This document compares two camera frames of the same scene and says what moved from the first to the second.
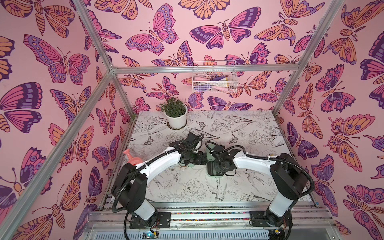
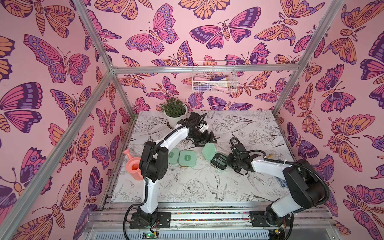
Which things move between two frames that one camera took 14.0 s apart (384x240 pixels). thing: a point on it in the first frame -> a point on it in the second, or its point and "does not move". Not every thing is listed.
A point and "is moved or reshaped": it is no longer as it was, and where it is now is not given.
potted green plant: [176, 111] does not move
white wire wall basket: [214, 76] does not move
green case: [216, 174] is moved or reshaped
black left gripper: [187, 163] -> [205, 140]
